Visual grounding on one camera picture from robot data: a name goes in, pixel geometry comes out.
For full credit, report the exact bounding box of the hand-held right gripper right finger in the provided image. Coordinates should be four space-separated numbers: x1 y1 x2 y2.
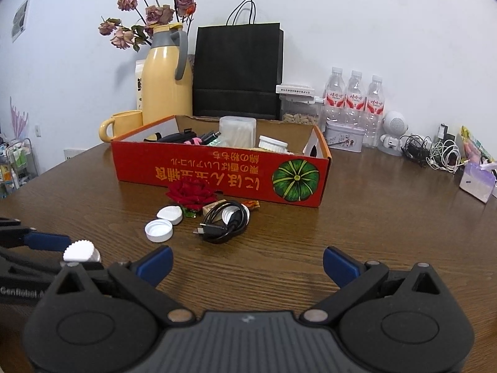
299 246 443 325

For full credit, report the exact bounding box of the dried pink rose bouquet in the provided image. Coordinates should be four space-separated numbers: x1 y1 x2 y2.
98 0 197 52

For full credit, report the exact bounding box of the yellow mug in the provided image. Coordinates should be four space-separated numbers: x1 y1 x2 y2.
98 110 144 142

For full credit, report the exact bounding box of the white robot figure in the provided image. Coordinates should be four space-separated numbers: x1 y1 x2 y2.
378 111 408 156

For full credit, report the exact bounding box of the red fabric rose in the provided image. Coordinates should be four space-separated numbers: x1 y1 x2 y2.
166 181 218 218

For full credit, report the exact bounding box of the pale printed tin box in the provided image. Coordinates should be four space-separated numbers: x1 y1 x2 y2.
324 121 364 152

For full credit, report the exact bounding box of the white milk carton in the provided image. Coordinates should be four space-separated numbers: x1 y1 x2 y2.
135 59 146 111

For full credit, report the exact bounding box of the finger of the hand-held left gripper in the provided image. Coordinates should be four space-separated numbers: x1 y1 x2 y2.
0 246 107 278
0 217 71 252

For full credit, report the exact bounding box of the white ridged round jar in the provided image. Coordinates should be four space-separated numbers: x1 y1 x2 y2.
258 135 289 152

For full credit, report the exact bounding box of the small white ridged cap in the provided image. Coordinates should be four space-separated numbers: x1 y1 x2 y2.
63 240 102 264

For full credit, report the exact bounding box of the metal shelf cart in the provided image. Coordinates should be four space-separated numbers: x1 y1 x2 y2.
0 138 39 199

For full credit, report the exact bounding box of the purple tissue pack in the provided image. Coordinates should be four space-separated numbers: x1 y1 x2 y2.
459 162 497 204

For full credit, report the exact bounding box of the wall poster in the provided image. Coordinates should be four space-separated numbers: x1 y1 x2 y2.
11 0 32 43

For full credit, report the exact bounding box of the red cardboard box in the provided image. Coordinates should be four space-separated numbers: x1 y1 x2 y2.
111 114 332 208

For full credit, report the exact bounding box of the black paper bag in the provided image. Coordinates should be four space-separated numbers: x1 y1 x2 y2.
193 0 284 121

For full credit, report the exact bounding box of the yellow thermos jug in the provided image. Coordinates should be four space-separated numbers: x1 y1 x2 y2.
141 23 194 126

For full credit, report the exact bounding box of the black case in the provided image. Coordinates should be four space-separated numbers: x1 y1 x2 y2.
155 132 198 144

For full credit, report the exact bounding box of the clear water bottle red label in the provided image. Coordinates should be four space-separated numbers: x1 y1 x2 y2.
324 67 347 123
345 71 367 125
365 75 387 148

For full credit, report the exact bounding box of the clear container of nuts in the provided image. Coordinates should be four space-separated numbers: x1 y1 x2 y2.
280 93 325 125

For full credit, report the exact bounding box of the white cable tangle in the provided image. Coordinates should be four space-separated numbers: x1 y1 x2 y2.
425 140 464 172

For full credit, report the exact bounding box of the small wooden stamp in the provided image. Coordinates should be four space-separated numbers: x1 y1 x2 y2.
202 199 228 216

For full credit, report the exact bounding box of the colourful snack packet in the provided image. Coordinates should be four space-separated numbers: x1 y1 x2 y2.
460 125 495 164

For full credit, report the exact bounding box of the clear cotton swab box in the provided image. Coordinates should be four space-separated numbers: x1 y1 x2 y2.
218 117 257 149

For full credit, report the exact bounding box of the black charger cable tangle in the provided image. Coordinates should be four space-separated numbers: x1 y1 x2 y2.
402 135 431 166

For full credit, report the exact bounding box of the black coiled cable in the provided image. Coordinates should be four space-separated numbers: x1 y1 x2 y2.
193 200 250 245

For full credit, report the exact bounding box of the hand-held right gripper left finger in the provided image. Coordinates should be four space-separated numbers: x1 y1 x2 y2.
54 246 198 325

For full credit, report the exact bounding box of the white wall socket panel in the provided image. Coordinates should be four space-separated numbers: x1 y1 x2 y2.
63 148 92 161

